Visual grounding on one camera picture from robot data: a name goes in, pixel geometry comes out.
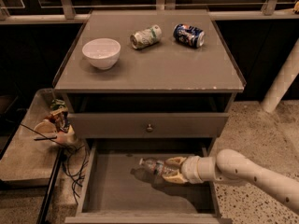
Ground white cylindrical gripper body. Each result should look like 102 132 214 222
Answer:
181 156 216 184

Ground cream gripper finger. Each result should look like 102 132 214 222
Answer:
162 173 188 184
165 157 187 167

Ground clear plastic water bottle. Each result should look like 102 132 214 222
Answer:
139 158 178 176

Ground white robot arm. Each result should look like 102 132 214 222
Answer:
162 149 299 214

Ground round metal drawer knob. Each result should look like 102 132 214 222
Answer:
146 124 153 133

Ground closed grey top drawer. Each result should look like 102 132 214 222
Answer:
68 113 228 138

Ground open grey middle drawer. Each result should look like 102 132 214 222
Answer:
65 139 233 224

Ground grey wooden drawer cabinet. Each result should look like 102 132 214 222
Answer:
51 9 247 224

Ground blue soda can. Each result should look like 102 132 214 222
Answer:
173 23 205 49

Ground green white soda can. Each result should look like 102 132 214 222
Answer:
130 24 162 49

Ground white ceramic bowl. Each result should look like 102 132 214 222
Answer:
82 38 121 70

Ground grey side tray table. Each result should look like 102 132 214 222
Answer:
0 89 58 181

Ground black tangled cables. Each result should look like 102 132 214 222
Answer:
20 123 90 203

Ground metal window railing frame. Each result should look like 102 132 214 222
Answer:
0 0 299 24

